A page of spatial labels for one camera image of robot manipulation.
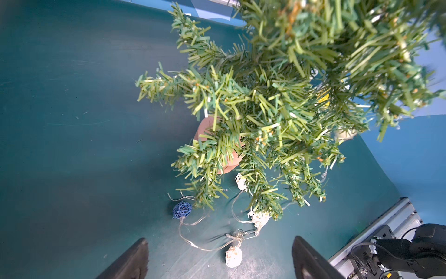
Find small green christmas tree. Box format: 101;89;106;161
136;1;446;220

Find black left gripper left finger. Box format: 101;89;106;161
97;238;149;279

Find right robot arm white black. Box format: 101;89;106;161
292;224;446;279

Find string lights with rattan balls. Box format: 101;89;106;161
168;173;272;268

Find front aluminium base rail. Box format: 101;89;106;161
329;198;423;279

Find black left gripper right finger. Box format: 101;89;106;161
292;236;343;279

